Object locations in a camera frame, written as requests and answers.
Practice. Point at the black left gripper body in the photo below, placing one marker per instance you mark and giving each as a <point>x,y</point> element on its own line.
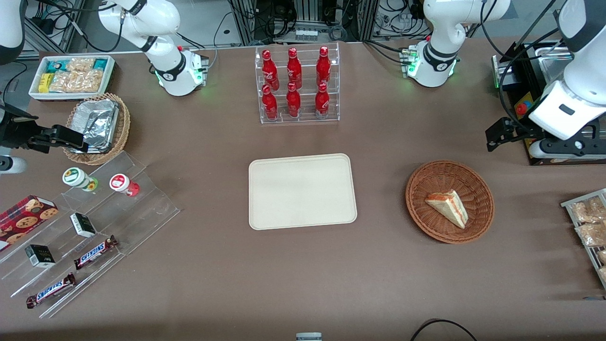
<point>521,133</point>

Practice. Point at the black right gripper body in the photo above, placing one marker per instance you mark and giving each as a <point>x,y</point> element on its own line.
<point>14,133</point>

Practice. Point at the triangular sandwich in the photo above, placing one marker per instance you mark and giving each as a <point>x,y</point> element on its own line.
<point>450,204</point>

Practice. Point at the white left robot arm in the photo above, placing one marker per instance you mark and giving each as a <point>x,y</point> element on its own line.
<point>438,33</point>

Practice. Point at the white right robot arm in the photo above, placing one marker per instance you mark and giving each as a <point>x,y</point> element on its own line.
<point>165,52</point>

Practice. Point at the light wicker basket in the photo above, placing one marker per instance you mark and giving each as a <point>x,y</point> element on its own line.
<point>122,128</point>

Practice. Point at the brown wicker basket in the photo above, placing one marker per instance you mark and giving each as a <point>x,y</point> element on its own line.
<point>426,208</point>

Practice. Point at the beige plastic tray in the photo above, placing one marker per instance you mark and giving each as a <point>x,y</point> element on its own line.
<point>303,192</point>

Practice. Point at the aluminium foil container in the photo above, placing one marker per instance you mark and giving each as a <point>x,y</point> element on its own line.
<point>97,121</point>

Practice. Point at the green yogurt cup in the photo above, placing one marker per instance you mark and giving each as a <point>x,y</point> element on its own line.
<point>75,177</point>

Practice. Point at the white plastic snack bin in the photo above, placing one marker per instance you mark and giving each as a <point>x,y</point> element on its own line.
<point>35,92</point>

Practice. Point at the black food warmer cabinet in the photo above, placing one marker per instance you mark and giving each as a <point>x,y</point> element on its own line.
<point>518,76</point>

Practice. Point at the large clear snack bag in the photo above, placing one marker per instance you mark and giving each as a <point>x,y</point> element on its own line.
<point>75,81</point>

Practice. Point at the yellow snack pack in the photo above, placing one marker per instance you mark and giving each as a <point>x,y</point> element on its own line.
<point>45,83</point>

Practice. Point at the red yogurt cup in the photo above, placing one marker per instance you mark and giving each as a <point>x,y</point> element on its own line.
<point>120,183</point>

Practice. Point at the teal snack pack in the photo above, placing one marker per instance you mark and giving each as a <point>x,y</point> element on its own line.
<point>56,66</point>
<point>100,64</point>

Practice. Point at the small clear snack bag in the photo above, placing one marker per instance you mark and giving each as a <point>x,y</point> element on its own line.
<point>80,64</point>

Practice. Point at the small black box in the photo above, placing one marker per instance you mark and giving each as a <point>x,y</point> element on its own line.
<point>83,225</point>
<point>40,256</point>

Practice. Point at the steel warmer pan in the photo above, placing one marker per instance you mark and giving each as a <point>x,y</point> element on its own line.
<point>554,61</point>

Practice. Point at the red cookie box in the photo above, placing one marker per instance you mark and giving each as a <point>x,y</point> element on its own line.
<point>23,219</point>

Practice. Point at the clear acrylic stepped shelf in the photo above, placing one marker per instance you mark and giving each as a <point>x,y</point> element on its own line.
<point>142,213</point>

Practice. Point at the clear bag of pastry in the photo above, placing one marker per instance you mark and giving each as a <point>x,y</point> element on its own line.
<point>602,256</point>
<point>587,210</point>
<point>592,234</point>
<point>603,274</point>

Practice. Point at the snickers chocolate bar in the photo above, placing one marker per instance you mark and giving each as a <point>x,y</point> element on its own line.
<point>51,290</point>
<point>94,252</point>

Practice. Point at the red cola bottle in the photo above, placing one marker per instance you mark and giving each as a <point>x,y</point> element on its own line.
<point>293,103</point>
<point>294,68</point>
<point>270,105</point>
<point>322,103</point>
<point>323,66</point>
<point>270,71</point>

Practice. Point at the clear acrylic bottle rack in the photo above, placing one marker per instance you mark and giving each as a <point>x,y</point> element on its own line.
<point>307,111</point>

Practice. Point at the white power strip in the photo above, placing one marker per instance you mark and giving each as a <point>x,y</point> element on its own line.
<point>306,34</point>

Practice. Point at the grey device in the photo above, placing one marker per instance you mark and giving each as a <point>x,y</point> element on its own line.
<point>308,336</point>

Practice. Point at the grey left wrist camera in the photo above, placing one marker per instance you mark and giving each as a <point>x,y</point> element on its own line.
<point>539,149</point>

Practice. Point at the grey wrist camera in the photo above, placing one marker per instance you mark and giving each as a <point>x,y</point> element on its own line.
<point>539,149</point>
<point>12,165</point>

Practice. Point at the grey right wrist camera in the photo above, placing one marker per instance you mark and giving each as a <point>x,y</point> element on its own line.
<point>12,165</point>

